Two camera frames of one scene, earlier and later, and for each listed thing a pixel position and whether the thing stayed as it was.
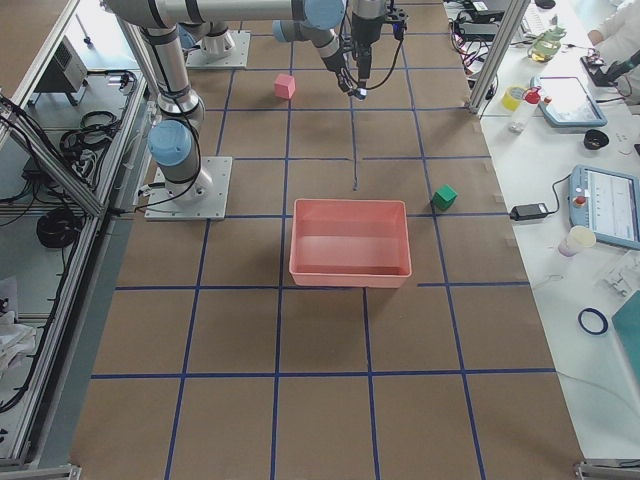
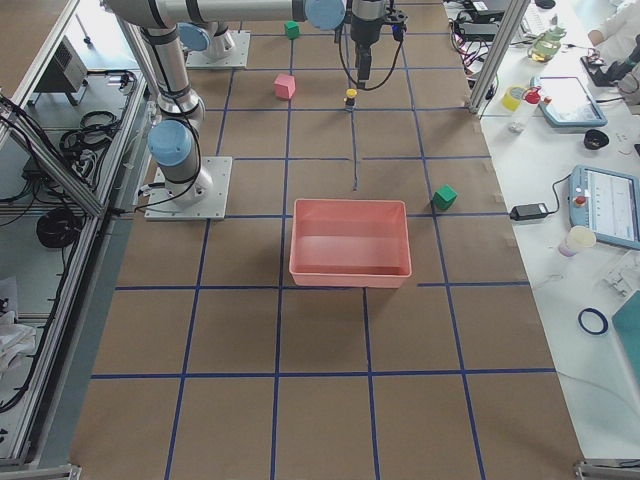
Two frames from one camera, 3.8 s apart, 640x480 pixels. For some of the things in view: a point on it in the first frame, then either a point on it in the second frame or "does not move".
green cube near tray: x=444 y=197 does not move
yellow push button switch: x=361 y=93 → x=350 y=98
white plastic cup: x=576 y=238 does not move
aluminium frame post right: x=499 y=54 does not move
